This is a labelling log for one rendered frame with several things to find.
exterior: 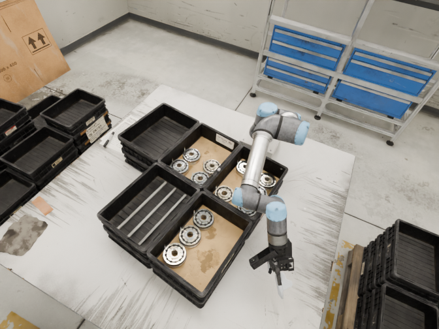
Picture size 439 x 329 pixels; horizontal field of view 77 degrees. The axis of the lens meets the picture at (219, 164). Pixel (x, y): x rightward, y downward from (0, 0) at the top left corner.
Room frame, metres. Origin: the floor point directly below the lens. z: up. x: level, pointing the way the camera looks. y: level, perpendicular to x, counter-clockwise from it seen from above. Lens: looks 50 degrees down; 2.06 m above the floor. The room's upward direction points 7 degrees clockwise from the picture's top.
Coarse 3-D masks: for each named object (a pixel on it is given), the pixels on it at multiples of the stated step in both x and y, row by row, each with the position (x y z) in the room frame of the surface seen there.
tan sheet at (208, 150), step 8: (200, 144) 1.16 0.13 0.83; (208, 144) 1.17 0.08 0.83; (216, 144) 1.18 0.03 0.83; (200, 152) 1.10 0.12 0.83; (208, 152) 1.11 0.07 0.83; (216, 152) 1.12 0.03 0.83; (224, 152) 1.12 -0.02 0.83; (200, 160) 1.04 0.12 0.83; (216, 160) 1.05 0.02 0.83; (224, 160) 1.06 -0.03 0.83; (192, 168) 0.97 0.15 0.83; (200, 168) 0.97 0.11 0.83
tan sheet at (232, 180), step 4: (244, 160) 1.08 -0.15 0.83; (232, 172) 0.98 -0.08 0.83; (228, 176) 0.94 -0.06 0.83; (232, 176) 0.95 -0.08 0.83; (236, 176) 0.95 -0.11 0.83; (240, 176) 0.95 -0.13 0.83; (224, 180) 0.91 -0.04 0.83; (228, 180) 0.92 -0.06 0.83; (232, 180) 0.92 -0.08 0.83; (236, 180) 0.92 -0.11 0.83; (240, 180) 0.93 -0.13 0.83; (276, 180) 0.96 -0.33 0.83; (220, 184) 0.88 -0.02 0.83; (224, 184) 0.89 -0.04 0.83; (228, 184) 0.89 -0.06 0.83; (232, 184) 0.89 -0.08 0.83; (236, 184) 0.90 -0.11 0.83; (240, 184) 0.90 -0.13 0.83; (232, 188) 0.87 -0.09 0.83; (268, 192) 0.87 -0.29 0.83; (232, 204) 0.76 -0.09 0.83
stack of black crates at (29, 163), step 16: (48, 128) 1.46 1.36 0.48; (32, 144) 1.33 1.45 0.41; (48, 144) 1.38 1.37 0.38; (64, 144) 1.32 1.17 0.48; (16, 160) 1.19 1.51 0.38; (32, 160) 1.21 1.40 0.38; (48, 160) 1.16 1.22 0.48; (64, 160) 1.25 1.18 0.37; (32, 176) 1.03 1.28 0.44; (48, 176) 1.10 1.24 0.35
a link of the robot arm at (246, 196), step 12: (264, 120) 0.98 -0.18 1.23; (276, 120) 0.98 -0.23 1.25; (264, 132) 0.92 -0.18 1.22; (252, 144) 0.88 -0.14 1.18; (264, 144) 0.87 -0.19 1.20; (252, 156) 0.81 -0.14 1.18; (264, 156) 0.82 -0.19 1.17; (252, 168) 0.74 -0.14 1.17; (252, 180) 0.69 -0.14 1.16; (240, 192) 0.63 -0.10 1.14; (252, 192) 0.64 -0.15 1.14; (240, 204) 0.60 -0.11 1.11; (252, 204) 0.59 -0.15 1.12
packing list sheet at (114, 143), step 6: (126, 120) 1.43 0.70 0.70; (132, 120) 1.44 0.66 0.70; (120, 126) 1.36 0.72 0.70; (126, 126) 1.37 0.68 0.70; (114, 132) 1.30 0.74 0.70; (120, 132) 1.31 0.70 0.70; (102, 138) 1.23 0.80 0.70; (114, 138) 1.24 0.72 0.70; (102, 144) 1.18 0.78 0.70; (108, 144) 1.18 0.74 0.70; (114, 144) 1.19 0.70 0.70; (120, 144) 1.19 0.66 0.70; (120, 150) 1.14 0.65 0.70
